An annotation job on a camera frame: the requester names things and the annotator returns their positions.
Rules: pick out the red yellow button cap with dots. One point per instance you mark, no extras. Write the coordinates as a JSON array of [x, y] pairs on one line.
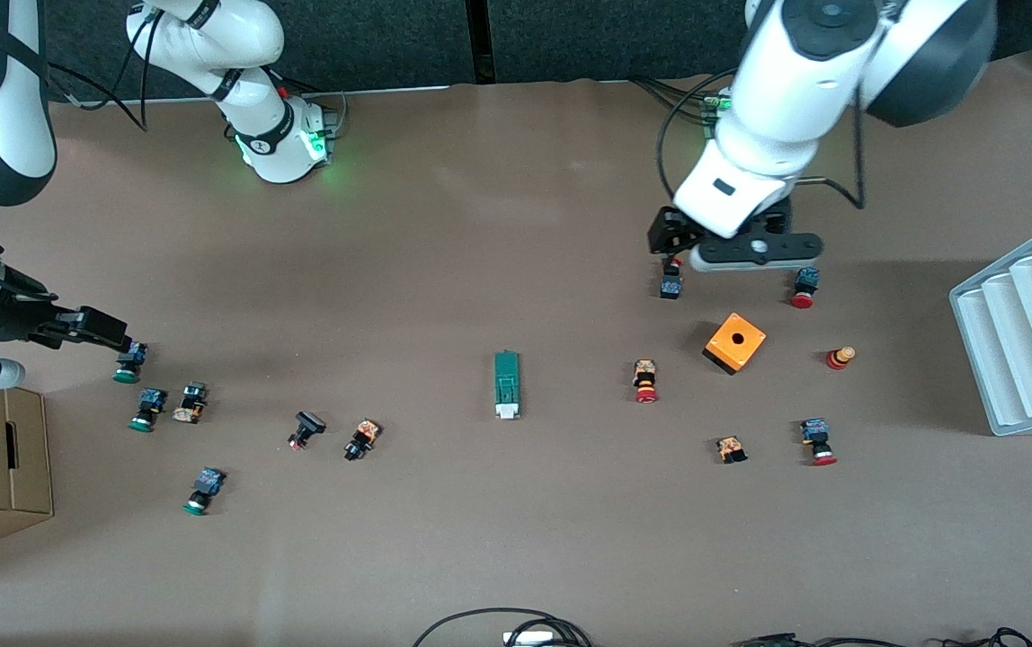
[[838, 358]]

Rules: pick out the black red push button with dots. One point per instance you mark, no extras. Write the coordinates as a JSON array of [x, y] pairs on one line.
[[307, 422]]

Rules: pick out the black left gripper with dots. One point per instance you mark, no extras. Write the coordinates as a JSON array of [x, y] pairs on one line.
[[671, 231]]

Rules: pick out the orange button enclosure box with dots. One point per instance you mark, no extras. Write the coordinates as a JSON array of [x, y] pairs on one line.
[[736, 341]]

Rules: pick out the black orange selector switch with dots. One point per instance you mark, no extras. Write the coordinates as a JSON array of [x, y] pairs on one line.
[[363, 438]]

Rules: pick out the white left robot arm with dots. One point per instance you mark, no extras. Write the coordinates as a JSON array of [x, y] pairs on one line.
[[777, 99]]

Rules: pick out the red button blue block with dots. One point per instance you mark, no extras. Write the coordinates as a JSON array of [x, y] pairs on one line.
[[806, 283], [815, 431]]

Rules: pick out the white plug adapter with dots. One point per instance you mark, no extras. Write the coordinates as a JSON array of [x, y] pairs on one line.
[[529, 638]]

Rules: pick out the black vertical post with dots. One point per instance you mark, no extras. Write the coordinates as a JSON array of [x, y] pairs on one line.
[[480, 40]]

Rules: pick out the small orange contact block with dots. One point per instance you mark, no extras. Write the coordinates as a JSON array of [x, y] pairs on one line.
[[731, 447]]

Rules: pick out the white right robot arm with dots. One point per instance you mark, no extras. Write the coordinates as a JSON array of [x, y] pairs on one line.
[[210, 40]]

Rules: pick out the white ridged plastic tray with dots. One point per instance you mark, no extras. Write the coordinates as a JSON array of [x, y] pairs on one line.
[[1028, 359]]

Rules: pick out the green push button switch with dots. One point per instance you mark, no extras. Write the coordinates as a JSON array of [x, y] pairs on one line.
[[131, 364], [149, 402], [207, 485]]

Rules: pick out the red mushroom button orange block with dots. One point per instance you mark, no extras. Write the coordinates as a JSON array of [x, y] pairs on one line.
[[645, 377]]

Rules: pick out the green load switch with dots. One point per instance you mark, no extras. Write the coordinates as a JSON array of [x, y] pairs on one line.
[[507, 386]]

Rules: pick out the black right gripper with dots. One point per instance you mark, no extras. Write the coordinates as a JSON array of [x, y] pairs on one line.
[[20, 316]]

